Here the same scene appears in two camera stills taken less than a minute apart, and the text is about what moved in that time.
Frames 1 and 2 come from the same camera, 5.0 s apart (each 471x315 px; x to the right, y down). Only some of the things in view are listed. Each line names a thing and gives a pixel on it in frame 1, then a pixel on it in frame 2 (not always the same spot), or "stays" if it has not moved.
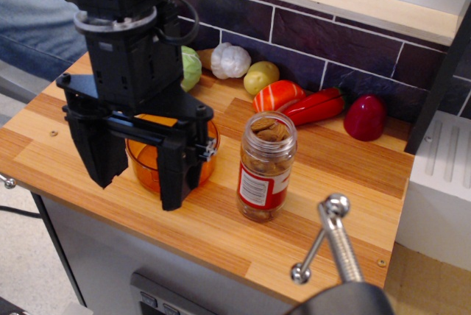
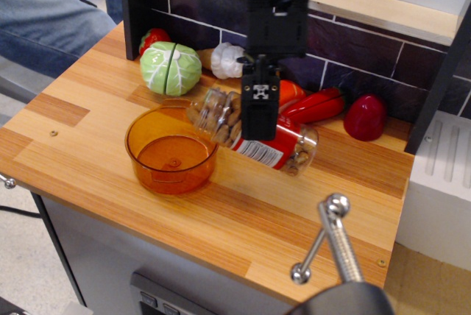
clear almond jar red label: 268,146 to 217,115
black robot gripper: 135,91 to 277,26
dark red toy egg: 366,118 stays
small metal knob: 9,183 stays
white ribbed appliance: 436,217 stays
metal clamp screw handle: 333,210 stays
